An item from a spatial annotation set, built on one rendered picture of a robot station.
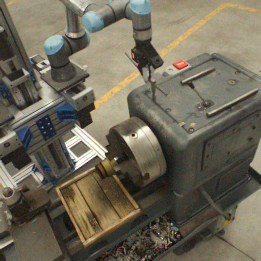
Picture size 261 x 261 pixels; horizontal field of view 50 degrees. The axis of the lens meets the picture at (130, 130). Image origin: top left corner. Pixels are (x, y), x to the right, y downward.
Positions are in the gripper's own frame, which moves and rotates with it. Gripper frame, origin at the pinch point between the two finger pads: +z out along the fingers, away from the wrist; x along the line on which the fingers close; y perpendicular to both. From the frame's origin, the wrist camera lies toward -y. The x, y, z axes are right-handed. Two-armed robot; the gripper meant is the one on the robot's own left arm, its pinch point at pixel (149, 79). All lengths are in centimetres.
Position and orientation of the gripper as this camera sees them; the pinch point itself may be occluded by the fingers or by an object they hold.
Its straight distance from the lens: 130.0
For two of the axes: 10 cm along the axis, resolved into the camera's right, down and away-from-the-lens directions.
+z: 1.1, 6.9, 7.2
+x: -8.5, 4.4, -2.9
